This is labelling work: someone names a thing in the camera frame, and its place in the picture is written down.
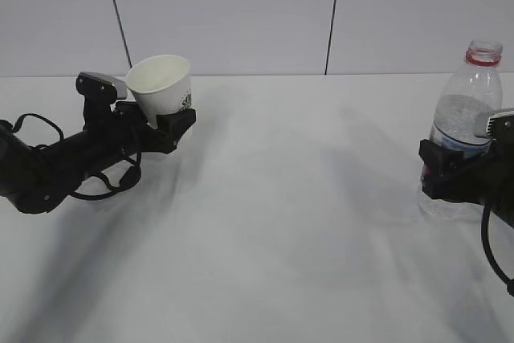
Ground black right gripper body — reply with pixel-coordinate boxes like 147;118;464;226
433;141;513;214

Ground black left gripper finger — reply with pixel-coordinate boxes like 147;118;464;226
112;101;148;129
157;108;197;153

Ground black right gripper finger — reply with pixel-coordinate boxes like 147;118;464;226
418;139;464;198

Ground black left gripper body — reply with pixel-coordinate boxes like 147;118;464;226
83;97;158;154

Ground white paper cup green logo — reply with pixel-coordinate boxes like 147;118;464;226
125;55;192;129

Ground clear water bottle red label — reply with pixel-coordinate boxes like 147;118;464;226
417;39;505;223

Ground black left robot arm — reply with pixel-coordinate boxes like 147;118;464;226
1;101;196;214

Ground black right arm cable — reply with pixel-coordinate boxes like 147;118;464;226
480;197;514;296

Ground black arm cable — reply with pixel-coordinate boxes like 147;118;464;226
480;197;514;296
10;113;142;201

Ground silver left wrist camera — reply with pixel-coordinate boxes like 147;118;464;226
75;71;128;104

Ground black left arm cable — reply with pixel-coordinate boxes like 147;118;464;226
10;113;142;201

